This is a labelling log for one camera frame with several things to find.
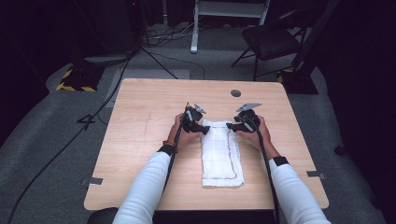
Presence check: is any black cabinet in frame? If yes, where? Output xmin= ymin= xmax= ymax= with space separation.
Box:
xmin=90 ymin=0 xmax=146 ymax=56

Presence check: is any black stand with hazard-striped base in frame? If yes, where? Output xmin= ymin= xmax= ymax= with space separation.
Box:
xmin=276 ymin=0 xmax=342 ymax=95
xmin=55 ymin=0 xmax=106 ymax=92

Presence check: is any hand-held gripper black cable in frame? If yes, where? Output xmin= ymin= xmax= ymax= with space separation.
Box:
xmin=255 ymin=129 xmax=280 ymax=224
xmin=162 ymin=105 xmax=190 ymax=195

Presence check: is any white cloth with red stitching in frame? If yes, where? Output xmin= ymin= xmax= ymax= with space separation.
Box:
xmin=200 ymin=119 xmax=246 ymax=189

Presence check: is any person's right hand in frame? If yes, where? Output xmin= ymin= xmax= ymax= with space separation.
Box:
xmin=236 ymin=115 xmax=281 ymax=161

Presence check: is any left hand-held gripper black cable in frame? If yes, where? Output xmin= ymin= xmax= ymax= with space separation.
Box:
xmin=162 ymin=105 xmax=190 ymax=195

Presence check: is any white desk frame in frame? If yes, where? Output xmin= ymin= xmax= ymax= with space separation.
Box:
xmin=190 ymin=0 xmax=271 ymax=54

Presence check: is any long black floor cable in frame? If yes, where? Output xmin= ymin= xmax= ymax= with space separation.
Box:
xmin=7 ymin=55 xmax=134 ymax=224

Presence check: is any person's left hand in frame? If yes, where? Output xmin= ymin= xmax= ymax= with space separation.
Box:
xmin=167 ymin=113 xmax=204 ymax=152

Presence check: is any bundle of floor cables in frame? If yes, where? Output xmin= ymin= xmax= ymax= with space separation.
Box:
xmin=144 ymin=18 xmax=200 ymax=49

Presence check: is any black seat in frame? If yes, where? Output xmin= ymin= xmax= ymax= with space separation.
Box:
xmin=87 ymin=207 xmax=120 ymax=224

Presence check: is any grey tape piece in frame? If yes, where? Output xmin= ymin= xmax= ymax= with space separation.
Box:
xmin=306 ymin=170 xmax=327 ymax=180
xmin=81 ymin=176 xmax=104 ymax=187

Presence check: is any right hand-held gripper black cable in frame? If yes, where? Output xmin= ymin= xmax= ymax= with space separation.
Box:
xmin=255 ymin=129 xmax=280 ymax=224

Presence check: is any thin black floor cable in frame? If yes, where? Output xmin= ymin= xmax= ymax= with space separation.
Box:
xmin=148 ymin=49 xmax=206 ymax=80

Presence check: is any small black floor object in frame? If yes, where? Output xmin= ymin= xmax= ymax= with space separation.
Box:
xmin=334 ymin=143 xmax=347 ymax=157

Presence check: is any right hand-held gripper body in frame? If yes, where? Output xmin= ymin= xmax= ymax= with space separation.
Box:
xmin=233 ymin=103 xmax=263 ymax=133

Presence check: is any black folding chair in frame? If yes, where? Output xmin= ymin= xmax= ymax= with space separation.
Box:
xmin=231 ymin=7 xmax=307 ymax=82

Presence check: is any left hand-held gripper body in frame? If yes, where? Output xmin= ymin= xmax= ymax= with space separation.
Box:
xmin=181 ymin=102 xmax=207 ymax=133

